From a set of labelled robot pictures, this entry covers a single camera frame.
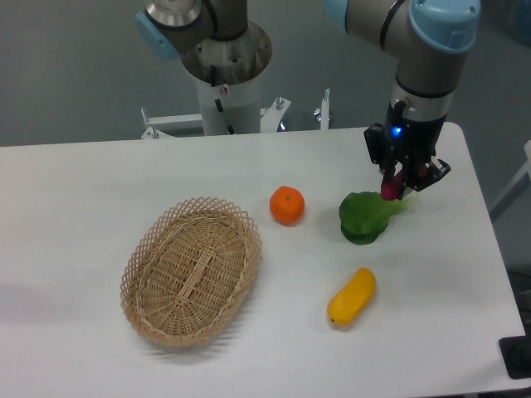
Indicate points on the yellow mango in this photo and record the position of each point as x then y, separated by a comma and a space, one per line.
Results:
345, 306

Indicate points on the green leafy vegetable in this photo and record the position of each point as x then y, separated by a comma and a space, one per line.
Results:
364, 216

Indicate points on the oval wicker basket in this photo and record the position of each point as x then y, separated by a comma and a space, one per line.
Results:
191, 272

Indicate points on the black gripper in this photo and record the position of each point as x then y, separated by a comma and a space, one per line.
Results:
410, 142

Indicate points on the black device at table edge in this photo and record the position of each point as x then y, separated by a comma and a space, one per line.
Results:
516, 355

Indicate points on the purple sweet potato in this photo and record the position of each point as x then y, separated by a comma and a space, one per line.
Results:
392, 187

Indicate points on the grey robot arm, blue caps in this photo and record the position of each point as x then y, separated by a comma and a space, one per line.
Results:
430, 39

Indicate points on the orange tangerine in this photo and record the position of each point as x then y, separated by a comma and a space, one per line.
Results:
287, 205

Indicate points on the white metal mounting frame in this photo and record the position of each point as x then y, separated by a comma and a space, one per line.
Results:
246, 119

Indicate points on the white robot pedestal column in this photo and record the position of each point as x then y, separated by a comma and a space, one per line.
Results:
227, 74

